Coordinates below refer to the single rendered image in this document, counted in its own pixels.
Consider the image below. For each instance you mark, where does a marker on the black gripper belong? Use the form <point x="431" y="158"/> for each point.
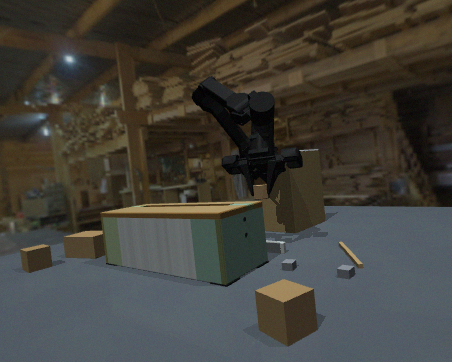
<point x="262" y="153"/>

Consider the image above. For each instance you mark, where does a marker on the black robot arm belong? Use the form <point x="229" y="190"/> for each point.
<point x="213" y="97"/>

